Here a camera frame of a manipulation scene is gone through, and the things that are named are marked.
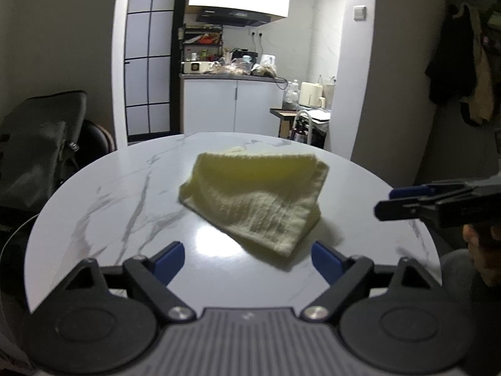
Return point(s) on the black framed glass door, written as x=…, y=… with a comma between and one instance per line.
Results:
x=152, y=67

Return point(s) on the brown wooden chair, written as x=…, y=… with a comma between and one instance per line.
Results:
x=94, y=142

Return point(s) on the white wall switch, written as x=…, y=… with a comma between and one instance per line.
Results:
x=359, y=13

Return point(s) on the cream jug appliance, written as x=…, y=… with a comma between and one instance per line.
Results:
x=311, y=95

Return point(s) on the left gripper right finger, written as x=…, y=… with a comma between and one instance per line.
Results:
x=349, y=280

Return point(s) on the black range hood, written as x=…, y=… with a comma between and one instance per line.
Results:
x=232, y=17

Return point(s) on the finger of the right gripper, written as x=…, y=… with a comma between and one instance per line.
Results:
x=407, y=208
x=415, y=191

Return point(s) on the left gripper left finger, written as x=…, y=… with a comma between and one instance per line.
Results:
x=147, y=281

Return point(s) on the black kitchen shelf rack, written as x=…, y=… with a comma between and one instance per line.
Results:
x=201, y=42

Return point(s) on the person's hand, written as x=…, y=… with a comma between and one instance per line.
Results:
x=486, y=261

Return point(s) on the white kitchen cabinet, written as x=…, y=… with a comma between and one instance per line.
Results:
x=230, y=104

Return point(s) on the white toaster appliance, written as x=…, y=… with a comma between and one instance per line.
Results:
x=196, y=67

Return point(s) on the dark hanging clothes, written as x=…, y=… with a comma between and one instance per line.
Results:
x=464, y=70

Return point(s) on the white electric kettle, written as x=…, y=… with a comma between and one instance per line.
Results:
x=268, y=61

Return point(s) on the pale yellow towel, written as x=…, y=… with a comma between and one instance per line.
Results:
x=267, y=200

